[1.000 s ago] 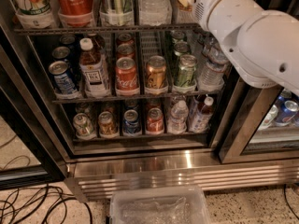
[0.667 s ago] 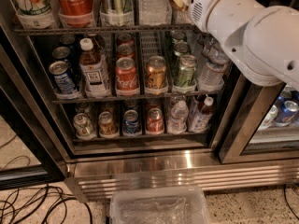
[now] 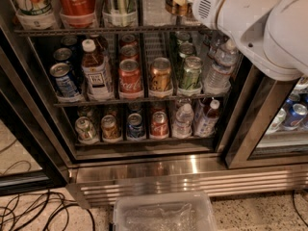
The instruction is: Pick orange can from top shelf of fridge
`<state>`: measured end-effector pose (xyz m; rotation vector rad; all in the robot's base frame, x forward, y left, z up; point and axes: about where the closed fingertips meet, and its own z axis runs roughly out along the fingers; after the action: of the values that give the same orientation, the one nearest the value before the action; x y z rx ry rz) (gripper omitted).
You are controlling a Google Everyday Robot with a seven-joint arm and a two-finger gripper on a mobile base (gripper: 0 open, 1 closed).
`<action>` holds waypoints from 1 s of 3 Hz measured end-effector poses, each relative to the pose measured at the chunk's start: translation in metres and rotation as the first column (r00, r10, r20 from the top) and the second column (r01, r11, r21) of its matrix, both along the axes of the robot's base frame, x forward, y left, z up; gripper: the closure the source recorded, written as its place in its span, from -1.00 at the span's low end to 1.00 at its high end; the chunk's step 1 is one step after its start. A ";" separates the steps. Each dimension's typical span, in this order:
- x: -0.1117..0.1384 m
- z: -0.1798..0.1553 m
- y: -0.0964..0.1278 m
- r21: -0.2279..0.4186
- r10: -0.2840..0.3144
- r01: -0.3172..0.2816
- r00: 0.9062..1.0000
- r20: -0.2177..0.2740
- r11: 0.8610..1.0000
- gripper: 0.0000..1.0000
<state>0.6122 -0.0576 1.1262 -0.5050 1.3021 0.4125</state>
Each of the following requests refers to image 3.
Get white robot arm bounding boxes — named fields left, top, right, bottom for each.
left=173, top=0, right=308, bottom=81

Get clear water bottle top shelf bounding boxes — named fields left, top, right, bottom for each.
left=142, top=0, right=167, bottom=26

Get green can middle shelf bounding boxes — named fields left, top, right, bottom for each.
left=179, top=56, right=203, bottom=90

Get gold can middle shelf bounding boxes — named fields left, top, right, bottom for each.
left=150, top=58, right=171, bottom=91

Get water bottle middle shelf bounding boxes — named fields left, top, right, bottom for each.
left=205, top=38, right=239, bottom=93

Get red coca-cola can middle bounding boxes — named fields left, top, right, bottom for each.
left=118, top=59, right=142, bottom=93

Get stainless fridge body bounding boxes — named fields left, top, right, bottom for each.
left=0, top=0, right=308, bottom=208

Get water bottle bottom shelf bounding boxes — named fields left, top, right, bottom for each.
left=172, top=103, right=194, bottom=139

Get tea bottle bottom shelf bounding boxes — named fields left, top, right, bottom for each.
left=194, top=99, right=219, bottom=138

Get red can bottom shelf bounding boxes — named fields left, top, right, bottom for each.
left=150, top=112, right=168, bottom=136

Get blue pepsi can bottom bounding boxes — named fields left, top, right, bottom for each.
left=127, top=113, right=145, bottom=139

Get blue pepsi can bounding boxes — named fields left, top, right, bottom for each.
left=127, top=113, right=145, bottom=139
left=50, top=63, right=79, bottom=97

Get blue pepsi can front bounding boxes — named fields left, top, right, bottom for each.
left=50, top=63, right=79, bottom=97

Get gold can bottom shelf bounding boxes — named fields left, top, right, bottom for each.
left=101, top=115, right=120, bottom=140

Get right glass fridge door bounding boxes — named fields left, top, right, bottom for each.
left=225, top=67, right=308, bottom=168

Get blue can behind right door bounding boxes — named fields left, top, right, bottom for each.
left=282, top=103, right=307, bottom=130

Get open glass fridge door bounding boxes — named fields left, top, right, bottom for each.
left=0, top=45, right=70, bottom=196

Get tea bottle white cap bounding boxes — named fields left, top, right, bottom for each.
left=81, top=39, right=113, bottom=99

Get clear plastic bin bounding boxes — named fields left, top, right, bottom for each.
left=113, top=192, right=218, bottom=231

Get black floor cables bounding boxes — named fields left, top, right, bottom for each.
left=0, top=138, right=96, bottom=231

